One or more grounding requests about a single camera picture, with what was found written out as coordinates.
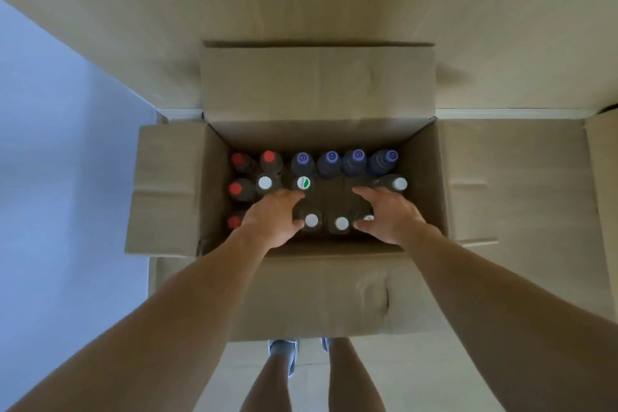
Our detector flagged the person's right hand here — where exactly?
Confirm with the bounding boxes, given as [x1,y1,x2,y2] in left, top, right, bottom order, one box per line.
[352,186,438,249]

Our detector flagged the person's left leg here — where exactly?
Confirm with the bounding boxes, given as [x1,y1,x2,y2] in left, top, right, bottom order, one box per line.
[239,348,293,412]

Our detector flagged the person's right forearm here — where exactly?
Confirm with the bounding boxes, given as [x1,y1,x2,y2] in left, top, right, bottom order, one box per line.
[405,223,618,412]

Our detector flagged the brown cardboard box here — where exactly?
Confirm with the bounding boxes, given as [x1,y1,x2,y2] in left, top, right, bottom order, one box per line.
[124,41,498,342]

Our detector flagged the person's leg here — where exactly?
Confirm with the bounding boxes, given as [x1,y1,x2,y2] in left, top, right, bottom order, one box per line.
[328,337,387,412]
[239,348,293,412]

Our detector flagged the person's left hand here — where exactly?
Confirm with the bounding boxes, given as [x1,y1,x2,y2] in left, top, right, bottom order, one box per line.
[239,189,306,251]

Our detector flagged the person's left forearm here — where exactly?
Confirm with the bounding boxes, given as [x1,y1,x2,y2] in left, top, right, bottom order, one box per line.
[7,228,271,412]

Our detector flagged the person's right leg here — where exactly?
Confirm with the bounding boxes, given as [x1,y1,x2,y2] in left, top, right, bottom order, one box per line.
[328,337,387,412]

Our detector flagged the group of bottles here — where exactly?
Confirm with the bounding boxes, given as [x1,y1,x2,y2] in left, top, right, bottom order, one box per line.
[227,148,410,235]

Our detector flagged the person's white left shoe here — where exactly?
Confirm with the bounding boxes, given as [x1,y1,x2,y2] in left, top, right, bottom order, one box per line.
[268,339,299,377]

